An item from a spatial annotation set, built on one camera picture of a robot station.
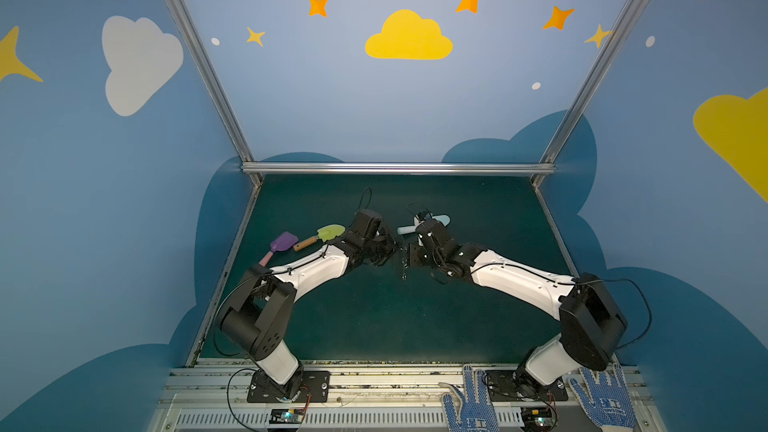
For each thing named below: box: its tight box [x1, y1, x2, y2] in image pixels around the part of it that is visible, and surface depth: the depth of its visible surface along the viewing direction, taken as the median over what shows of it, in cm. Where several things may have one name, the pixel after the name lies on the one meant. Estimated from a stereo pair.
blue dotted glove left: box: [442, 365, 500, 432], surface depth 73 cm
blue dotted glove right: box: [568, 363, 636, 432], surface depth 74 cm
